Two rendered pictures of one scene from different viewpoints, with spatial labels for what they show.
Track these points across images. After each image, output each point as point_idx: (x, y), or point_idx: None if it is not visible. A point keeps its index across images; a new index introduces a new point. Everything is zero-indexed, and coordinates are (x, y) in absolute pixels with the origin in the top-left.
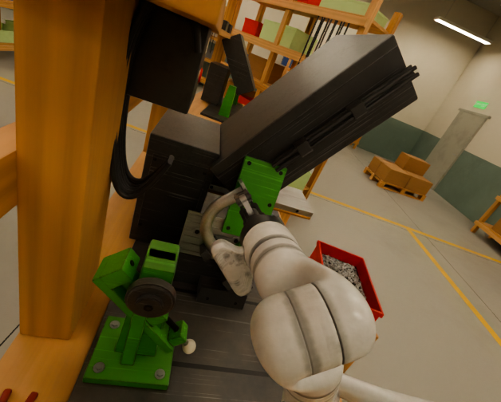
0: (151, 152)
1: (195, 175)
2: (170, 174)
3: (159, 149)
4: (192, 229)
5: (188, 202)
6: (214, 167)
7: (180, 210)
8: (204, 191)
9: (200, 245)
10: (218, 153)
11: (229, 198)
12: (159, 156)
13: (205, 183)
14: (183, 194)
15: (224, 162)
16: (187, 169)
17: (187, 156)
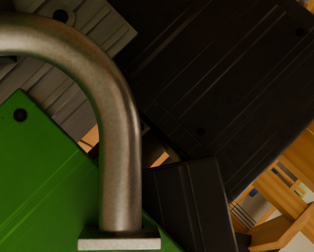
0: None
1: (207, 107)
2: (241, 46)
3: None
4: (75, 9)
5: (139, 48)
6: (215, 172)
7: (125, 15)
8: (149, 105)
9: (11, 1)
10: (237, 197)
11: (129, 176)
12: (301, 47)
13: (168, 118)
14: (170, 47)
15: (217, 207)
16: (233, 96)
17: (268, 113)
